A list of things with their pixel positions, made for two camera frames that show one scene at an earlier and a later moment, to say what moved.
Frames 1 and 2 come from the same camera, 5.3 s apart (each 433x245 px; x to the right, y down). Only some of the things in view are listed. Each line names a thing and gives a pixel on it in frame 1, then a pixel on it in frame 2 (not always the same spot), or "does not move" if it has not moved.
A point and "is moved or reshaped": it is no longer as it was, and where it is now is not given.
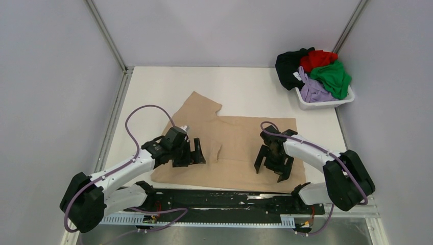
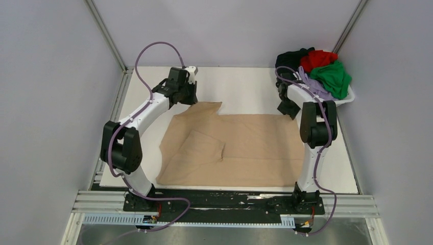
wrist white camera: (185, 128) to (192, 71)
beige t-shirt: (229, 145) is moved or reshaped
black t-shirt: (287, 66) does not move
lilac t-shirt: (312, 91) does not move
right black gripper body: (274, 159) to (288, 107)
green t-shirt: (333, 78) does not move
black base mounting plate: (174, 202) does not move
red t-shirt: (317, 58) does not move
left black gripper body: (181, 155) to (188, 93)
